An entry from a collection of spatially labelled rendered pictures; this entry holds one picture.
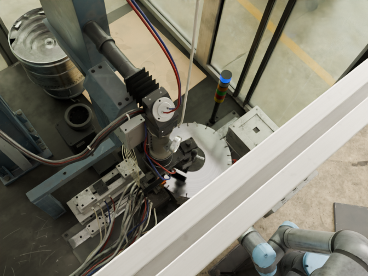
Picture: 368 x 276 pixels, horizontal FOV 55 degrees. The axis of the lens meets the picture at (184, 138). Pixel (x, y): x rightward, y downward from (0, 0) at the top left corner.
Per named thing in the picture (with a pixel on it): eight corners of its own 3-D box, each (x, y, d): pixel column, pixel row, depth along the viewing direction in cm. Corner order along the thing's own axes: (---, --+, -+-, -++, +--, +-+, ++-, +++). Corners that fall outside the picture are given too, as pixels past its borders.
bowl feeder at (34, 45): (75, 46, 189) (58, -6, 156) (108, 86, 180) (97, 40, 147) (23, 75, 179) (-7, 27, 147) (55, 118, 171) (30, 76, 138)
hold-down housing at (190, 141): (187, 154, 133) (192, 132, 115) (193, 165, 131) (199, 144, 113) (174, 161, 131) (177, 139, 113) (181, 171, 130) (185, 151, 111)
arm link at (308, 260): (327, 267, 141) (343, 265, 129) (308, 294, 137) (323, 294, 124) (303, 246, 144) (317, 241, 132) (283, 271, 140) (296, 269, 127)
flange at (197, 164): (199, 175, 143) (200, 173, 140) (174, 165, 144) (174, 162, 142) (209, 152, 147) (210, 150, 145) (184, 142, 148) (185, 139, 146)
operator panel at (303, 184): (289, 165, 169) (300, 154, 155) (306, 183, 166) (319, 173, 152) (247, 201, 160) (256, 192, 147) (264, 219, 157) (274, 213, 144)
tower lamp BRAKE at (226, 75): (225, 72, 142) (226, 67, 140) (233, 79, 141) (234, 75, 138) (217, 77, 141) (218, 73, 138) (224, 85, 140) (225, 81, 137)
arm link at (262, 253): (262, 274, 121) (257, 262, 116) (243, 251, 130) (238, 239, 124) (280, 260, 122) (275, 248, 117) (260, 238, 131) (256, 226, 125)
